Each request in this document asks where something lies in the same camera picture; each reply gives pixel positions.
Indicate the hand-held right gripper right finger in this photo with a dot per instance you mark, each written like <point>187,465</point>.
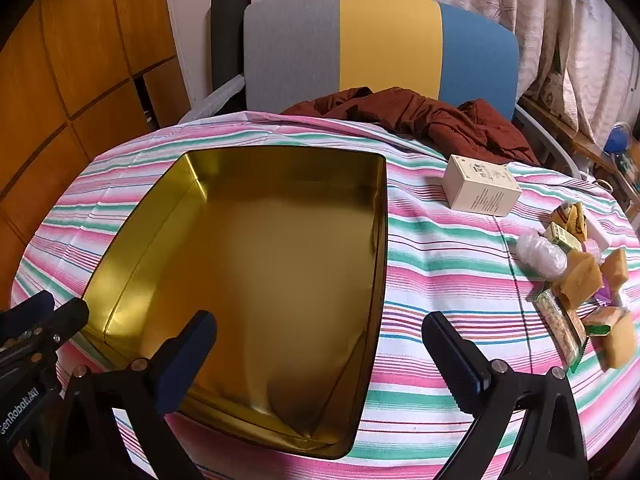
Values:
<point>452,360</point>

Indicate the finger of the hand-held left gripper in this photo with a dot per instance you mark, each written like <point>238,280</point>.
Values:
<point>30,306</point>
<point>70,317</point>

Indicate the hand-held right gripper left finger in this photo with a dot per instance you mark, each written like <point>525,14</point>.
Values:
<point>192,355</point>

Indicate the clear green nut packet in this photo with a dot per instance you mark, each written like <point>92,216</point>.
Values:
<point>557,325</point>

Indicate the gold tin box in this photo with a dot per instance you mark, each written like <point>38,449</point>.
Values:
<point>275,260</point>

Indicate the clear plastic wrap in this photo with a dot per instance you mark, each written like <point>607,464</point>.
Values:
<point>540,255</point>

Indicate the tan sponge block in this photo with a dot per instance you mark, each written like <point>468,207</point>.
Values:
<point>616,265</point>
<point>620,345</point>
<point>580,280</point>

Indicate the small green cardboard box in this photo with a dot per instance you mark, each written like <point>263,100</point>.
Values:
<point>562,236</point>

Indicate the purple snack packet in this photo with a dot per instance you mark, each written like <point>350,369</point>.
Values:
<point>606,294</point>

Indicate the pink hair roller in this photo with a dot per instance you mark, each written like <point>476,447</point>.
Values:
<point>592,246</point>

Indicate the yellow sock bundle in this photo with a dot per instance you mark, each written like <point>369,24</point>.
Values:
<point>575,220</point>

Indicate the pink green striped tablecloth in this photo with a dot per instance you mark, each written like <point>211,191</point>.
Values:
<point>440,270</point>

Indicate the cream cardboard box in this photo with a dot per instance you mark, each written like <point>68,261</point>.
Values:
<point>480,190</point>

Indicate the dark red cloth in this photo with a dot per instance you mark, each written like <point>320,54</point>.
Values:
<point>425,120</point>

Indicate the wooden wardrobe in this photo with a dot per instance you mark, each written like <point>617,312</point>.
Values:
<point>75,60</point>

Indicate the wooden side desk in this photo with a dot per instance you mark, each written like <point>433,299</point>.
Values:
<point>565,130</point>

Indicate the blue round appliance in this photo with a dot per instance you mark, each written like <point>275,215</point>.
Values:
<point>617,137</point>

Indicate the grey yellow blue chair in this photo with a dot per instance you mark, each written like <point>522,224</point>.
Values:
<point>390,45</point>

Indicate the black upright roll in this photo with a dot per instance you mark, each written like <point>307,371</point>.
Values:
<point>225,35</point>

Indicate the pink patterned curtain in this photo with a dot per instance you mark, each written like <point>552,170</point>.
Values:
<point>550,10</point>

